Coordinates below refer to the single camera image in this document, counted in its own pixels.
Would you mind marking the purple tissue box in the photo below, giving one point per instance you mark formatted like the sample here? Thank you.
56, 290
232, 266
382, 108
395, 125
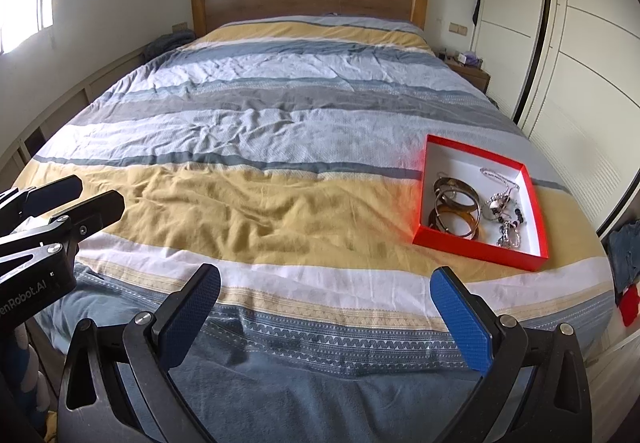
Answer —
472, 59

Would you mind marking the red jewelry box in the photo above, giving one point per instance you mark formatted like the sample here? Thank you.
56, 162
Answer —
475, 250

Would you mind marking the red cloth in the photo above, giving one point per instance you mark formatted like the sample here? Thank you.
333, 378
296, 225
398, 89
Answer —
631, 305

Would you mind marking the striped bed with wooden headboard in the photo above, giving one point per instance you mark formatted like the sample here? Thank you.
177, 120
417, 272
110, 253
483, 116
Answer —
275, 123

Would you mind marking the grey-blue folded blanket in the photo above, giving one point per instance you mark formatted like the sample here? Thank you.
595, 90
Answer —
167, 45

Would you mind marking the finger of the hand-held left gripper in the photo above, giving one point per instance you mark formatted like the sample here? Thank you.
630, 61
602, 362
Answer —
97, 210
57, 190

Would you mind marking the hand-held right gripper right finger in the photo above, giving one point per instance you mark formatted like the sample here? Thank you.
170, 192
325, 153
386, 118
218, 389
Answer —
460, 318

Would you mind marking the wall switch plate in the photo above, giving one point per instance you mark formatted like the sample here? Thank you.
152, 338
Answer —
457, 28

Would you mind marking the dark amber bangle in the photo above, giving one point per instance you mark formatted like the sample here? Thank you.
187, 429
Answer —
472, 222

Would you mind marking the white sliding wardrobe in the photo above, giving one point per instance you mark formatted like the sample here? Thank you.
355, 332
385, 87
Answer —
575, 48

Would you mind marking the small clutter on nightstand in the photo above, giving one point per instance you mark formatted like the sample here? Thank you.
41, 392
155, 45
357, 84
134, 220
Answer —
450, 57

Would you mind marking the wooden nightstand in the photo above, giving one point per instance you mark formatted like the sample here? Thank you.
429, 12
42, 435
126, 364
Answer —
472, 75

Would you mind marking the person's left forearm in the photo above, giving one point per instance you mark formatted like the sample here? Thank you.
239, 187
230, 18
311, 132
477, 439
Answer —
25, 368

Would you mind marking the wall socket plate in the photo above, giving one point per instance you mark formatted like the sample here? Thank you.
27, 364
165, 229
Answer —
179, 27

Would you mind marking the yellow-brown bangle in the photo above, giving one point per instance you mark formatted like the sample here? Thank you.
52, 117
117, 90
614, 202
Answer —
452, 182

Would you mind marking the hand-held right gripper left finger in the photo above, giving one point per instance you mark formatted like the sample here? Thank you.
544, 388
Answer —
192, 318

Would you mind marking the blue jeans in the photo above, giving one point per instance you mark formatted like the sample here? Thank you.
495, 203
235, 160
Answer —
625, 253

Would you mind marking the thin silver bangle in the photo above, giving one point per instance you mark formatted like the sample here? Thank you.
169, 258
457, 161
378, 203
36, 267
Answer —
442, 222

